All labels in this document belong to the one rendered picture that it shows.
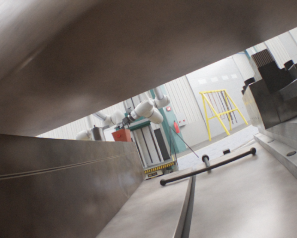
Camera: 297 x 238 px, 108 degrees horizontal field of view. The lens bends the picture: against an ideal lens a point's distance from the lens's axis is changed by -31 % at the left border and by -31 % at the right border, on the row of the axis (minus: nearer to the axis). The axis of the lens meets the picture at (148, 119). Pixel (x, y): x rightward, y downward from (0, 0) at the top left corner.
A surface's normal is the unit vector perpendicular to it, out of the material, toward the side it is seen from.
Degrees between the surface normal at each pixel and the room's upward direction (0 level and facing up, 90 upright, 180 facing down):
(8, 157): 90
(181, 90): 90
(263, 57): 90
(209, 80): 90
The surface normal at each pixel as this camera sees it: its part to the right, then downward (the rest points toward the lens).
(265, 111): -0.50, 0.00
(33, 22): -0.22, -0.12
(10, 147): 0.94, -0.33
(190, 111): 0.21, -0.25
